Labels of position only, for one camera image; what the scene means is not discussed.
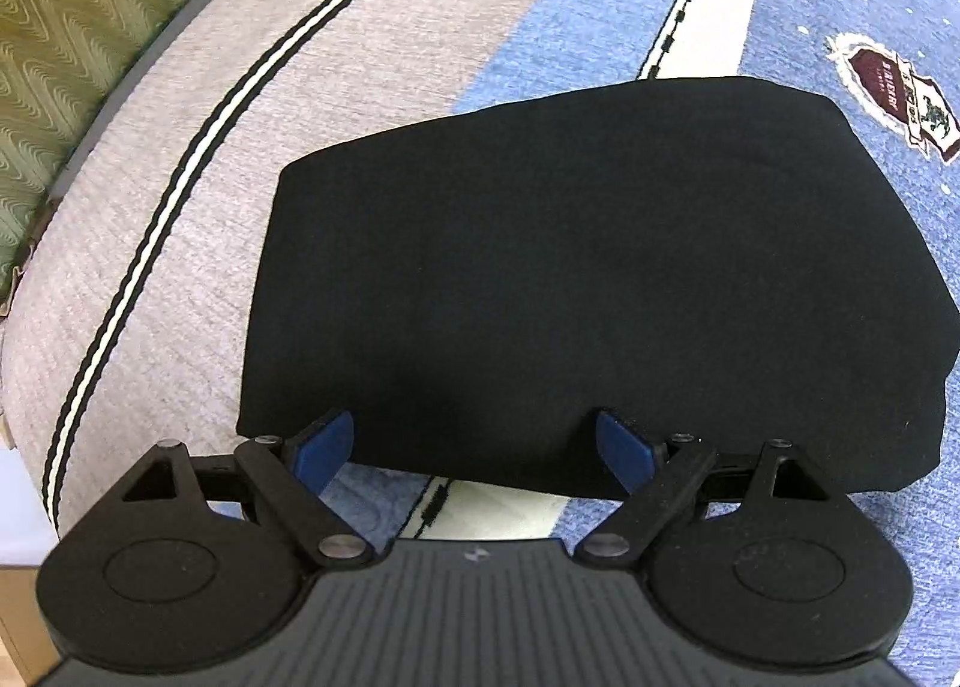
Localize green patterned cushion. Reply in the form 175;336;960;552
0;0;295;319

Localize striped blue and grey bedsheet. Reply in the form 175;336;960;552
0;0;960;545

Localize black pants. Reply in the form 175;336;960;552
235;76;960;497

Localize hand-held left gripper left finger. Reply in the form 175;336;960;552
120;408;377;569

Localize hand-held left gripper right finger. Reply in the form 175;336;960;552
573;408;835;569

